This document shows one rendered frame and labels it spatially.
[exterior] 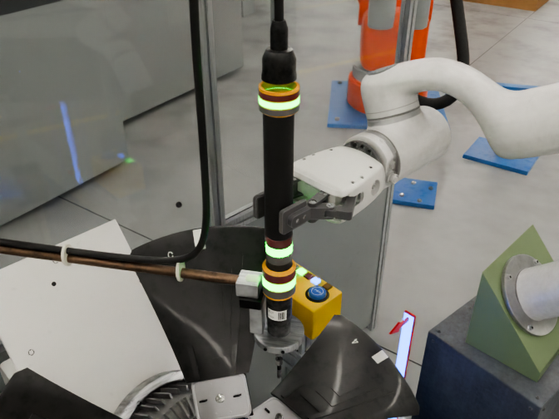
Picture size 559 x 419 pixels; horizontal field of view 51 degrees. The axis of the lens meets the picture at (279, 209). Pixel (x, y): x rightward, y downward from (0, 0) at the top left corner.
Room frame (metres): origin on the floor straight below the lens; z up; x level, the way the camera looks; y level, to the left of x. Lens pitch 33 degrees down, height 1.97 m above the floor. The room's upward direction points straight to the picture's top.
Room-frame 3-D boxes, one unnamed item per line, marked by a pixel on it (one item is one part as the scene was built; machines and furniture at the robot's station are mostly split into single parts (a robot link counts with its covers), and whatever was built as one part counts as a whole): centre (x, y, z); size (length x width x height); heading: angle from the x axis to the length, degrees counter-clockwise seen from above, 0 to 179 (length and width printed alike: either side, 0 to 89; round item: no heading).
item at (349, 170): (0.66, -0.08, 1.59); 0.11 x 0.10 x 0.07; 134
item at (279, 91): (0.58, 0.00, 1.73); 0.04 x 0.04 x 0.03
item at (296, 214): (0.57, -0.03, 1.59); 0.07 x 0.03 x 0.03; 134
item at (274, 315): (0.58, 0.00, 1.58); 0.04 x 0.04 x 0.46
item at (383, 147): (0.70, -0.12, 1.59); 0.09 x 0.03 x 0.08; 44
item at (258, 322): (0.58, 0.01, 1.43); 0.09 x 0.07 x 0.10; 79
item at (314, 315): (1.04, -0.06, 1.02); 0.16 x 0.10 x 0.11; 44
